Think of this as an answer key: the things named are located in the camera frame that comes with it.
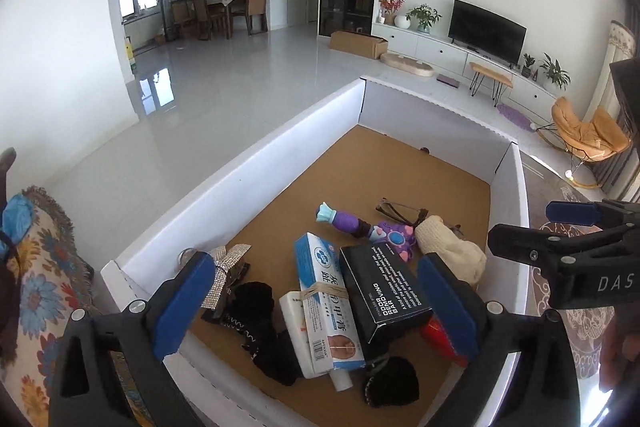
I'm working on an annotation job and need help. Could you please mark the black studded cloth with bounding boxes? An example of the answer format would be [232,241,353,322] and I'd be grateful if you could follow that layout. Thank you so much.
[362,356,420,408]

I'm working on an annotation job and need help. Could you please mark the red packet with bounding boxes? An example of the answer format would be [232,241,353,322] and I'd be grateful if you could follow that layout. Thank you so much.
[420,316,467,366]

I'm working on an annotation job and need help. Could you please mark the gray curtain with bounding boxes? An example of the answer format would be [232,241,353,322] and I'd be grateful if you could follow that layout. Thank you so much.
[622,0,640,60]

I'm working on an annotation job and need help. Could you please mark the purple floor mat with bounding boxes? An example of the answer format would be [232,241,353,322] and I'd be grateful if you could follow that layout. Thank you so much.
[496,103,533,131]

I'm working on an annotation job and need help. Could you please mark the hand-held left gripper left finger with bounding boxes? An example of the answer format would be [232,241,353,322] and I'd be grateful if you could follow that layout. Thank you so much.
[50,251,217,427]

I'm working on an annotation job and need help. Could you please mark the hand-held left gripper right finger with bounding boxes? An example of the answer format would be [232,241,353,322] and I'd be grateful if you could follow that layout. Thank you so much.
[417,253,581,427]

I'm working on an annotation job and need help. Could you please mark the floral blanket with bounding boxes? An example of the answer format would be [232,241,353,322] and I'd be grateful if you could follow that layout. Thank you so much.
[0,187,156,427]

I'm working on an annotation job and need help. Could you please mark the eyeglasses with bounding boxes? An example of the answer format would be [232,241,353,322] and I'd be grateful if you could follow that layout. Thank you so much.
[375,198,432,228]

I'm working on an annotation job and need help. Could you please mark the white TV cabinet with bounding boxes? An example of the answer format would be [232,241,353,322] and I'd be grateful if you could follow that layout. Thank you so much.
[372,22,558,100]

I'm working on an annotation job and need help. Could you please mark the light-backed dining chair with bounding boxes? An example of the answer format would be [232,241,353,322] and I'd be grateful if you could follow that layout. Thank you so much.
[246,0,268,36]

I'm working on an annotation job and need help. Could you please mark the black rectangular box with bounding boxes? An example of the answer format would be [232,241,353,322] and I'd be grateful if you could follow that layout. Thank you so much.
[340,243,433,360]

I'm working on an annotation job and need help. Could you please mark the orange bench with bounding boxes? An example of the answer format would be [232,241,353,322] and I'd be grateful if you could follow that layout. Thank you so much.
[469,62,514,100]

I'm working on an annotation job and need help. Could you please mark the cream knitted plush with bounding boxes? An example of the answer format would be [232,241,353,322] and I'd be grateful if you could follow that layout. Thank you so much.
[415,214,488,293]

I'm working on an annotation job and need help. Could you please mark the blue white medicine box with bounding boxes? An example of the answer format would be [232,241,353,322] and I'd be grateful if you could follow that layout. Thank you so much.
[294,232,367,379]

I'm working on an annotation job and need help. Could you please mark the dark dining chair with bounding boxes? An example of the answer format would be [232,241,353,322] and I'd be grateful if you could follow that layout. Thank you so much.
[171,0,193,38]
[192,0,221,42]

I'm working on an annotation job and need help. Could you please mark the beige curtain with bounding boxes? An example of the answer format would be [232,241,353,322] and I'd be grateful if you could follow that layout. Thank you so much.
[592,21,630,118]

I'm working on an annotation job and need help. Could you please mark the orange rocking chair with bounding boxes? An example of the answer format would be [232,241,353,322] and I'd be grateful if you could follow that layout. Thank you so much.
[535,97,631,188]

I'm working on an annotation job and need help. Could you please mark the purple toy wand teal flower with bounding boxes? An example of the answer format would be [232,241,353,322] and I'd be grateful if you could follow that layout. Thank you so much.
[316,203,373,238]

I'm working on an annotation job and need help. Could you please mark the long white box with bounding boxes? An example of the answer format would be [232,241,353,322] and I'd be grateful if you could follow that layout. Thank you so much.
[279,291,352,393]

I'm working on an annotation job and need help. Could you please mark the black television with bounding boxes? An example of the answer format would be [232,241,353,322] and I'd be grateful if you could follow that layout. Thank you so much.
[448,0,528,66]

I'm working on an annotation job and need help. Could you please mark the white cardboard box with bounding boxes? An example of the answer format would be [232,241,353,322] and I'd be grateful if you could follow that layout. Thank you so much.
[100,77,531,427]

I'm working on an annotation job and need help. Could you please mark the black hair clip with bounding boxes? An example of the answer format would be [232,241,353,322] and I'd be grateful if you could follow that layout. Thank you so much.
[220,261,250,295]

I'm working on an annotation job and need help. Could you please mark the red flower vase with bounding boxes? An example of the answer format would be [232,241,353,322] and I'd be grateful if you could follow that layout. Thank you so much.
[377,0,406,26]

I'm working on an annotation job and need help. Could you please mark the beige pet bed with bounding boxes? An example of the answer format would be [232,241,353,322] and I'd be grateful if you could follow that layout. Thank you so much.
[381,53,435,78]

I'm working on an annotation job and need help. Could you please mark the large leafy potted plant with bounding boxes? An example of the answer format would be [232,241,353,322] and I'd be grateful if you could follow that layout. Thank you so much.
[539,53,571,92]

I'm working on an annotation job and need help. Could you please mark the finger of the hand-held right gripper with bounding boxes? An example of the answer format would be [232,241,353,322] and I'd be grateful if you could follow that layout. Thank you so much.
[546,199,633,228]
[487,223,631,278]

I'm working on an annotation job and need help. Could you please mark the bushy green potted plant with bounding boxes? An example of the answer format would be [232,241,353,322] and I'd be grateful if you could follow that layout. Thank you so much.
[406,4,443,34]

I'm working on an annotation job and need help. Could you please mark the wooden dining table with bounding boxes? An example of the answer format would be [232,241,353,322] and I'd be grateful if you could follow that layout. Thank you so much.
[207,0,251,40]

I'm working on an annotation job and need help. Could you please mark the purple paw toy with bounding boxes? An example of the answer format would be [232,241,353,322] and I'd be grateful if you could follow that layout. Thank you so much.
[370,221,417,264]

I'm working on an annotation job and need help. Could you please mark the patterned glass desktop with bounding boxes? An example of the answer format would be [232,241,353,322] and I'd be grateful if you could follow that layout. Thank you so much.
[520,147,640,388]

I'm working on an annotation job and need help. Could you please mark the brown cardboard box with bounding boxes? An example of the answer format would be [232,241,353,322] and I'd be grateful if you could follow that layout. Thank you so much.
[329,29,388,60]

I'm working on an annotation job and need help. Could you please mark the black lace cloth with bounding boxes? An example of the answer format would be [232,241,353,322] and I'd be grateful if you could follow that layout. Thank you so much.
[220,281,303,385]

